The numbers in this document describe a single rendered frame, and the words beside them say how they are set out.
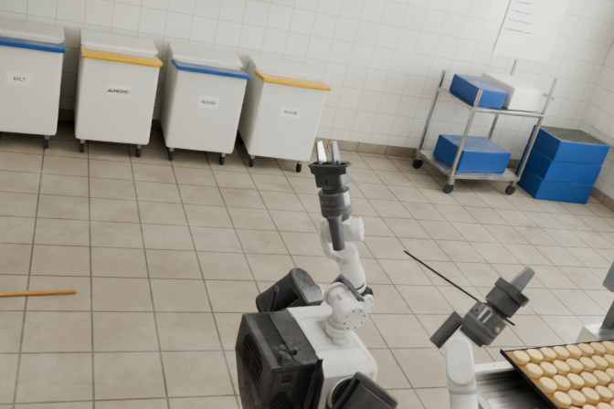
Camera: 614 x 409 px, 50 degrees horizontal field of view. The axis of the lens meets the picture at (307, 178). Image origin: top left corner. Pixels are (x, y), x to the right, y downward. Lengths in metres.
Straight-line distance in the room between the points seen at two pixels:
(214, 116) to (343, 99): 1.44
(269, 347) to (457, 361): 0.44
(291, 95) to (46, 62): 1.74
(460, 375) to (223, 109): 3.67
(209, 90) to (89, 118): 0.87
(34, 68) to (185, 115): 1.06
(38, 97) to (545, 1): 4.45
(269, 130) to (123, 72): 1.17
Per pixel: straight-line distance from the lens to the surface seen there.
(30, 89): 4.88
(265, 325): 1.62
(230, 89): 4.95
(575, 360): 2.34
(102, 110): 4.91
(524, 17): 6.57
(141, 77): 4.84
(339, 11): 5.73
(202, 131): 5.03
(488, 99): 5.75
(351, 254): 1.91
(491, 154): 6.08
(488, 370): 2.14
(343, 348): 1.62
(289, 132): 5.19
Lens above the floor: 2.06
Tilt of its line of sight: 23 degrees down
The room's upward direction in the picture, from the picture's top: 14 degrees clockwise
